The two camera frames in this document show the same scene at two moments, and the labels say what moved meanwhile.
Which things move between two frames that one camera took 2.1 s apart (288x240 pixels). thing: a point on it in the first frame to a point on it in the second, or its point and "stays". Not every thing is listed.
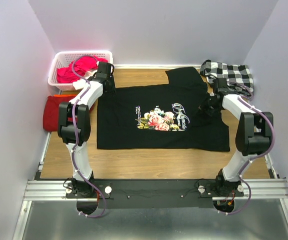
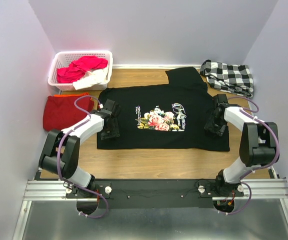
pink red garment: x=81 y=66 stays
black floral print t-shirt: x=173 y=116 stays
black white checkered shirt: x=240 y=73 stays
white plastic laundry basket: x=62 y=59 stays
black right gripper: x=206 y=105 to x=216 y=122
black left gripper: x=109 y=85 to x=110 y=127
